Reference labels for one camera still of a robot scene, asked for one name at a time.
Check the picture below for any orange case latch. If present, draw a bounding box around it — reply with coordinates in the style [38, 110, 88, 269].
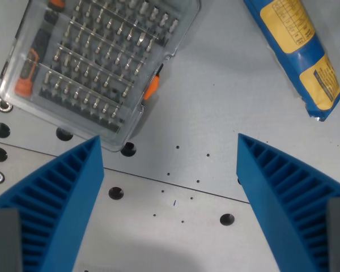
[143, 64, 164, 100]

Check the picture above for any clear plastic screwdriver bit case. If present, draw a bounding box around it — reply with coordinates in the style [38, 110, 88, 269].
[0, 0, 202, 153]

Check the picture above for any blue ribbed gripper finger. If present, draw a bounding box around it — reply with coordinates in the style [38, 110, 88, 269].
[0, 135, 105, 272]
[236, 133, 340, 272]

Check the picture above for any orange black screwdriver handle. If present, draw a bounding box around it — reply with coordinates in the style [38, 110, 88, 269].
[14, 28, 50, 97]

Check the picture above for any orange black bit adapter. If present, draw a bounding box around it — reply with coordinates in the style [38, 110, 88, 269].
[46, 0, 66, 12]

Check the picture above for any blue and yellow snack bag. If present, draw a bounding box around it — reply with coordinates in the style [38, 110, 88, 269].
[243, 0, 340, 122]

